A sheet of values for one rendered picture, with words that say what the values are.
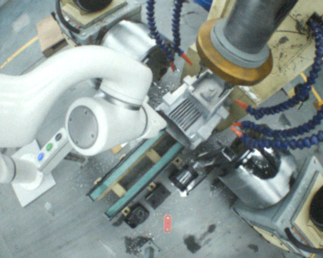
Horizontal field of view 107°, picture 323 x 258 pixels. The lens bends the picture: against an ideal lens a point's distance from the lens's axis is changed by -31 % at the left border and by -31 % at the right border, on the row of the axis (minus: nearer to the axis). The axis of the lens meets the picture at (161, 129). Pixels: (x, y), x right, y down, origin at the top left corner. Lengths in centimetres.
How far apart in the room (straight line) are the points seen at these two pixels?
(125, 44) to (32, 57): 229
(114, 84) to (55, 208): 78
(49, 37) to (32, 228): 222
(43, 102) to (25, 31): 333
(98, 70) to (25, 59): 267
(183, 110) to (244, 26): 32
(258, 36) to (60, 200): 95
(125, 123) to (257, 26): 26
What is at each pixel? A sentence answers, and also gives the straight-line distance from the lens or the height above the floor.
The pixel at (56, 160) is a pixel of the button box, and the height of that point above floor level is 105.
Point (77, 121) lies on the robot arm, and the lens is 25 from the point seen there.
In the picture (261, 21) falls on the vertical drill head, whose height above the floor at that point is 144.
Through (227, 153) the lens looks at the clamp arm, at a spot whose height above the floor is 125.
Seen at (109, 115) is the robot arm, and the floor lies 137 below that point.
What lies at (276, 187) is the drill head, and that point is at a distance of 56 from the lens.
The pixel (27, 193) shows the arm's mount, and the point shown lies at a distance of 102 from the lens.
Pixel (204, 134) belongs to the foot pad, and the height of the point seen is 108.
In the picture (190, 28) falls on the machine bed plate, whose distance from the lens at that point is 121.
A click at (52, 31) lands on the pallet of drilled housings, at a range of 266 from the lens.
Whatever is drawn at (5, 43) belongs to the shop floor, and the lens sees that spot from 373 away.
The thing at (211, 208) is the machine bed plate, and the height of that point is 80.
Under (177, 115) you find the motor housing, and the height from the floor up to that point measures 109.
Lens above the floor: 158
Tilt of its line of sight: 75 degrees down
